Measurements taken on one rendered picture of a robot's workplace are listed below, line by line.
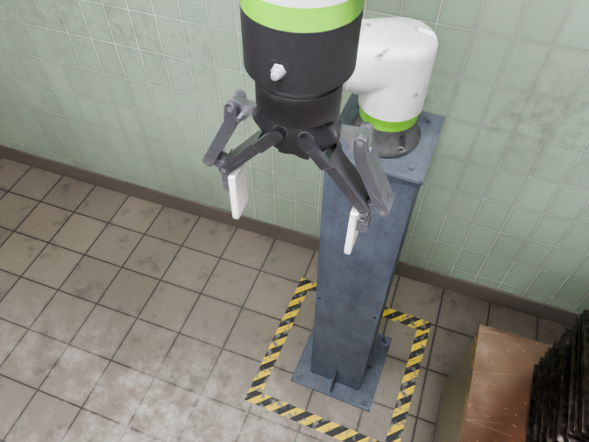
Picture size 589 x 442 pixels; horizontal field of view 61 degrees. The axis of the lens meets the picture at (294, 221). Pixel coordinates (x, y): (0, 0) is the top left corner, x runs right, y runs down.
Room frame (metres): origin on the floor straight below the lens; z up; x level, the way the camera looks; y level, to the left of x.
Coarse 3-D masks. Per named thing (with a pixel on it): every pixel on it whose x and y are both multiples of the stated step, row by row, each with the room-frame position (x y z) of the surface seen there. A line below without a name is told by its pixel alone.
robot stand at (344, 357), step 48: (432, 144) 0.79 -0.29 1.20; (336, 192) 0.75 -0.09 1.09; (336, 240) 0.75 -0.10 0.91; (384, 240) 0.70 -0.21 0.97; (336, 288) 0.74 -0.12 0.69; (384, 288) 0.69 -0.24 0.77; (336, 336) 0.73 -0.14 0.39; (384, 336) 0.91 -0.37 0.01; (336, 384) 0.71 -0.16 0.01; (336, 432) 0.54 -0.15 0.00
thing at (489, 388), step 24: (480, 336) 0.64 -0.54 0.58; (504, 336) 0.64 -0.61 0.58; (480, 360) 0.57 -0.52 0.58; (504, 360) 0.57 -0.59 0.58; (528, 360) 0.57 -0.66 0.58; (456, 384) 0.59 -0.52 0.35; (480, 384) 0.50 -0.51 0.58; (504, 384) 0.50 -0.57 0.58; (528, 384) 0.50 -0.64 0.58; (456, 408) 0.49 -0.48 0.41; (480, 408) 0.44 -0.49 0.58; (504, 408) 0.44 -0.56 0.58; (528, 408) 0.44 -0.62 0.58; (456, 432) 0.41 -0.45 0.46; (480, 432) 0.38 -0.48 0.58; (504, 432) 0.38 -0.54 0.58
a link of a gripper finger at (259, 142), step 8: (280, 128) 0.35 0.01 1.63; (256, 136) 0.37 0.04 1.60; (264, 136) 0.35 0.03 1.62; (272, 136) 0.35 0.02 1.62; (280, 136) 0.34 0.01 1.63; (240, 144) 0.39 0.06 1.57; (248, 144) 0.37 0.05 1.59; (256, 144) 0.35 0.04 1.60; (264, 144) 0.35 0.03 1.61; (272, 144) 0.35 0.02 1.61; (232, 152) 0.39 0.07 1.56; (240, 152) 0.37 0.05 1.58; (248, 152) 0.36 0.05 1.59; (256, 152) 0.36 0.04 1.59; (232, 160) 0.37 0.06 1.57; (240, 160) 0.37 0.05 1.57; (224, 168) 0.37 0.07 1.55; (232, 168) 0.37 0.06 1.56
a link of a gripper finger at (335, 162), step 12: (300, 144) 0.34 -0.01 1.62; (312, 144) 0.33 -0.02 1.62; (336, 144) 0.35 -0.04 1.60; (312, 156) 0.33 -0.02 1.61; (324, 156) 0.33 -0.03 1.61; (336, 156) 0.34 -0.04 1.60; (324, 168) 0.33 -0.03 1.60; (336, 168) 0.33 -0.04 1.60; (348, 168) 0.34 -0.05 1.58; (336, 180) 0.33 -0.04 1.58; (348, 180) 0.33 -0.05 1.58; (360, 180) 0.34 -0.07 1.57; (348, 192) 0.32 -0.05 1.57; (360, 192) 0.33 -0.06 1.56; (360, 204) 0.32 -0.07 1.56; (360, 216) 0.31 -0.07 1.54
